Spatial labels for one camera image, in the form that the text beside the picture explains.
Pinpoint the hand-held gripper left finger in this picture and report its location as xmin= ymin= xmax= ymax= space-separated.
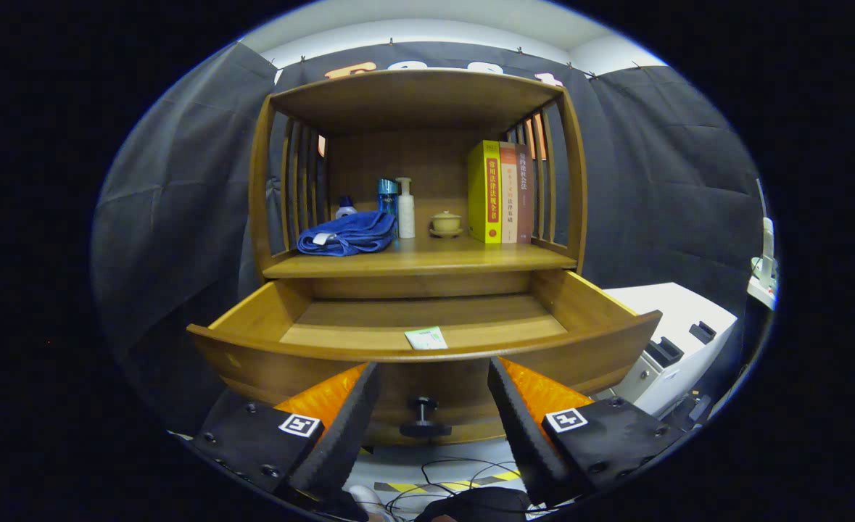
xmin=191 ymin=362 xmax=382 ymax=508

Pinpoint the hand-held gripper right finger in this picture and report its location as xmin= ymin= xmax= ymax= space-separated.
xmin=487 ymin=357 xmax=689 ymax=507

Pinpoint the black drawer knob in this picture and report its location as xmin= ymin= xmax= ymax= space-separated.
xmin=400 ymin=397 xmax=452 ymax=438

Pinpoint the wooden drawer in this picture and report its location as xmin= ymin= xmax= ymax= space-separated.
xmin=186 ymin=270 xmax=664 ymax=447

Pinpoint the white cream tube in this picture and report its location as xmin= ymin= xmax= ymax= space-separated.
xmin=404 ymin=326 xmax=449 ymax=351

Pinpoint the wooden countertop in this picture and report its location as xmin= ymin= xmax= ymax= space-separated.
xmin=262 ymin=236 xmax=579 ymax=279

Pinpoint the wooden cabinet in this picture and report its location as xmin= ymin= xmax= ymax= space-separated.
xmin=249 ymin=69 xmax=589 ymax=299

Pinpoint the white rounded object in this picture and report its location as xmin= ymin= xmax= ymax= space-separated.
xmin=346 ymin=484 xmax=386 ymax=520

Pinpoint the yellow black floor tape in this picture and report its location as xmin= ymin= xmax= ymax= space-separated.
xmin=373 ymin=470 xmax=522 ymax=495

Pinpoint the dark cloth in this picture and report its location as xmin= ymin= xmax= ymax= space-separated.
xmin=413 ymin=487 xmax=531 ymax=522

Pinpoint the white plastic box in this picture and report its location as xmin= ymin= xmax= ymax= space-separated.
xmin=594 ymin=281 xmax=740 ymax=418

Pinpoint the blue folded towel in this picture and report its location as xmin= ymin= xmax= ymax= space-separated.
xmin=297 ymin=210 xmax=399 ymax=257

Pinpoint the white pump bottle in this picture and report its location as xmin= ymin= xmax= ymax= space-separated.
xmin=396 ymin=177 xmax=416 ymax=239

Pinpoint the blue translucent bottle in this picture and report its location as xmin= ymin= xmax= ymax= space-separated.
xmin=377 ymin=178 xmax=400 ymax=236

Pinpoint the brown book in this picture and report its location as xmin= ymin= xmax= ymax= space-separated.
xmin=516 ymin=143 xmax=535 ymax=243

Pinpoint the orange and white book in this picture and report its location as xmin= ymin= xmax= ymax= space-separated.
xmin=500 ymin=141 xmax=521 ymax=244

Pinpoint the thick yellow book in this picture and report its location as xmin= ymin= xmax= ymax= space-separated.
xmin=468 ymin=140 xmax=504 ymax=244

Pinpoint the black backdrop cloth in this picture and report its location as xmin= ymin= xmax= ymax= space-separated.
xmin=92 ymin=40 xmax=765 ymax=436

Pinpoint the white device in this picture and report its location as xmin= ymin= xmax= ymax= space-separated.
xmin=746 ymin=216 xmax=777 ymax=311

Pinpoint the black cable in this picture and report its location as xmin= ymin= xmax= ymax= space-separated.
xmin=384 ymin=457 xmax=544 ymax=519

